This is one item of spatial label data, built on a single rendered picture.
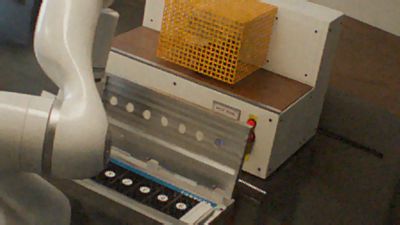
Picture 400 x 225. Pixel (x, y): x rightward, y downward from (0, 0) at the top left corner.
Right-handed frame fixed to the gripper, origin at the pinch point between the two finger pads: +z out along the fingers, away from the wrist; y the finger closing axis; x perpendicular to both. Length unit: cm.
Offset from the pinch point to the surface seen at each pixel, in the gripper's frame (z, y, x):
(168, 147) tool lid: -3.1, 20.2, 11.0
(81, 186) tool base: 8.0, 9.3, -5.8
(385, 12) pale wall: -37, 22, 179
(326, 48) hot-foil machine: -32, 39, 49
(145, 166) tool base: 4.1, 15.0, 12.1
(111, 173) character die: 5.1, 12.1, 1.4
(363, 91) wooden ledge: -14, 39, 109
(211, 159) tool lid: -4.2, 31.2, 12.0
